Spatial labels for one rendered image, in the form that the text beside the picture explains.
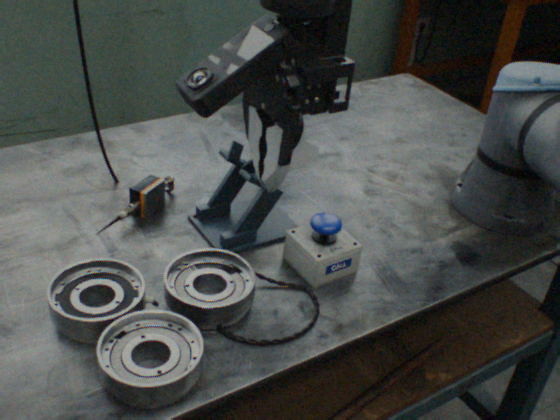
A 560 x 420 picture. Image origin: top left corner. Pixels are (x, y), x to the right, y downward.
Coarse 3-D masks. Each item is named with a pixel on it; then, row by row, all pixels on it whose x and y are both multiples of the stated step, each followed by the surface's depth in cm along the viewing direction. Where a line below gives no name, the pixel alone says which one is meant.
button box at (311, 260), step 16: (288, 240) 83; (304, 240) 81; (320, 240) 81; (336, 240) 82; (352, 240) 82; (288, 256) 84; (304, 256) 80; (320, 256) 79; (336, 256) 80; (352, 256) 82; (304, 272) 81; (320, 272) 79; (336, 272) 81; (352, 272) 83
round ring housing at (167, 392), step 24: (144, 312) 69; (168, 312) 69; (120, 336) 68; (144, 336) 68; (192, 336) 68; (144, 360) 68; (168, 360) 65; (192, 360) 65; (120, 384) 61; (144, 384) 61; (168, 384) 61; (192, 384) 64; (144, 408) 63
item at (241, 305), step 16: (192, 256) 78; (208, 256) 79; (224, 256) 79; (176, 272) 76; (192, 272) 77; (208, 272) 77; (224, 272) 77; (192, 288) 74; (208, 288) 78; (224, 288) 77; (176, 304) 72; (192, 304) 70; (224, 304) 71; (240, 304) 72; (192, 320) 72; (208, 320) 71; (224, 320) 72
